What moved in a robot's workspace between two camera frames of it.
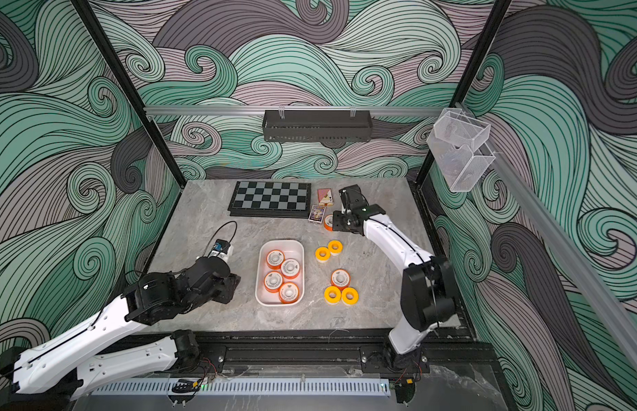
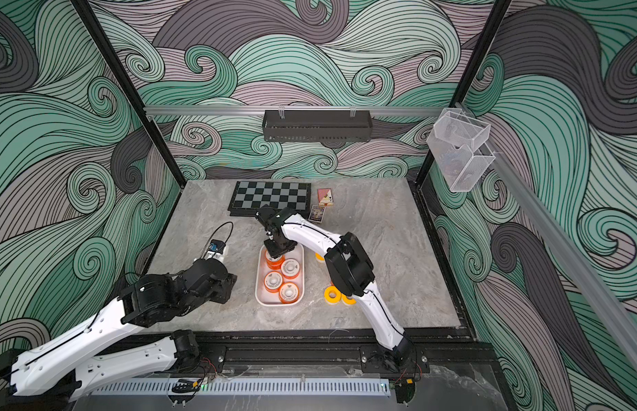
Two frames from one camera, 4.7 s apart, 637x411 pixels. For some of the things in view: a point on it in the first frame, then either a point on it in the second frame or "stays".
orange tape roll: [288, 293] stays
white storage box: [291, 249] stays
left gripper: [229, 288] stays
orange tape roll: [290, 268] stays
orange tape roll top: [328, 223] to [274, 264]
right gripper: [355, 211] to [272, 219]
